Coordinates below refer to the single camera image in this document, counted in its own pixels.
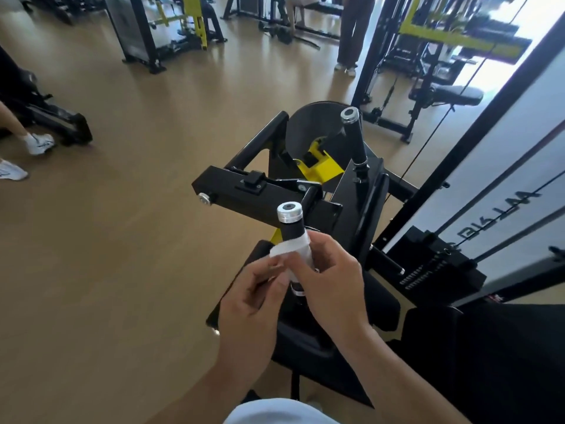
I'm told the black padded seat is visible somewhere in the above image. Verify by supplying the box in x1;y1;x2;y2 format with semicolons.
399;302;565;424

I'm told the person's right hand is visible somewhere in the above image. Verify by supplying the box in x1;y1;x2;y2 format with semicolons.
282;229;371;349

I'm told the black foam handle grip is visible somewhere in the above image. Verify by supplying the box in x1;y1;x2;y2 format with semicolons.
277;201;318;299

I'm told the person's left forearm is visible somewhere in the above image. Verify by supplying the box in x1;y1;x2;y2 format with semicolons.
145;362;265;424

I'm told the black curved cam plate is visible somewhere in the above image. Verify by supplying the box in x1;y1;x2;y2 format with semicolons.
284;101;363;173

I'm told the translucent machine guard panel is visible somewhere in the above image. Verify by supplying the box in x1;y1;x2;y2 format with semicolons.
384;48;565;301

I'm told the chrome guide rod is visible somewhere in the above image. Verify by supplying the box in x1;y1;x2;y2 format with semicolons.
434;121;565;237
472;205;565;266

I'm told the person's left hand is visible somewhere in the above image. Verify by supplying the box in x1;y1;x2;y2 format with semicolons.
216;254;294;380

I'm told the black machine cable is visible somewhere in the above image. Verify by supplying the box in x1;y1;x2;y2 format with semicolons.
386;0;533;204

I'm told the yellow black gym machine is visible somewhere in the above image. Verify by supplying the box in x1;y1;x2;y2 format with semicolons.
101;0;228;75

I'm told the person's right forearm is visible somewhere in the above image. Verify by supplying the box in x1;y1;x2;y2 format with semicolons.
340;324;473;424

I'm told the black machine lower frame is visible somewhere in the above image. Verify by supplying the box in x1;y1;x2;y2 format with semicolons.
452;247;565;307

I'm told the white cleaning wipe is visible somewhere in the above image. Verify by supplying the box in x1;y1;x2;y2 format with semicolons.
269;236;317;283

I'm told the black bench pad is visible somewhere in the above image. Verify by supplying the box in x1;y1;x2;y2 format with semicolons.
408;83;485;107

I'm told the black steel rack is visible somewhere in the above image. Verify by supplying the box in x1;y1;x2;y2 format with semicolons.
191;101;420;409

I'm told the black gym bench frame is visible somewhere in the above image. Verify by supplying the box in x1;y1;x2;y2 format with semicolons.
222;0;345;51

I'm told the white shirt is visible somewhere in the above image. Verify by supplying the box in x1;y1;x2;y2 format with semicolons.
222;397;341;424

